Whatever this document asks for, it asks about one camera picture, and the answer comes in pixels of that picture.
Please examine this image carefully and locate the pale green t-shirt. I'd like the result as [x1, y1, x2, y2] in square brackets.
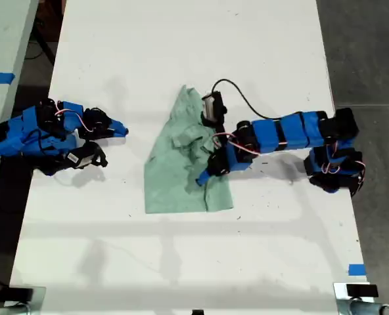
[143, 84, 235, 215]

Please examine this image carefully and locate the red white servo wire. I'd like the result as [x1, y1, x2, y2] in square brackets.
[212, 132, 262, 157]
[54, 108, 95, 133]

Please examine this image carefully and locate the black clamp block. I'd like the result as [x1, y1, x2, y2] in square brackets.
[346, 283, 379, 299]
[4, 287, 35, 302]

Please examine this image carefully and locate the black camera stalk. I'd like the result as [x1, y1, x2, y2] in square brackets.
[200, 112, 227, 133]
[84, 140, 109, 169]

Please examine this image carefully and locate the pale side table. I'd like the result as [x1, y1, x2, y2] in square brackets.
[0, 0, 40, 204]

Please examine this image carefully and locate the grey black camera box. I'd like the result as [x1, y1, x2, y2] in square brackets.
[201, 91, 229, 121]

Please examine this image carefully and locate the metal clamp plate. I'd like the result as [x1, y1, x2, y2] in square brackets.
[332, 281, 381, 315]
[3, 285, 47, 315]

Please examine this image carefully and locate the grey metal pipe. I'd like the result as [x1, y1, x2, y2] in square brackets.
[347, 300, 389, 315]
[0, 304, 30, 315]

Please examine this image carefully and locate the black camera cable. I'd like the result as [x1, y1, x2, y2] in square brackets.
[211, 78, 283, 120]

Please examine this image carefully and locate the small blue tape square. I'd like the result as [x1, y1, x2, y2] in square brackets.
[348, 263, 367, 277]

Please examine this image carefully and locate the black labelled camera box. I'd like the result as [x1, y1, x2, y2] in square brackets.
[64, 147, 100, 170]

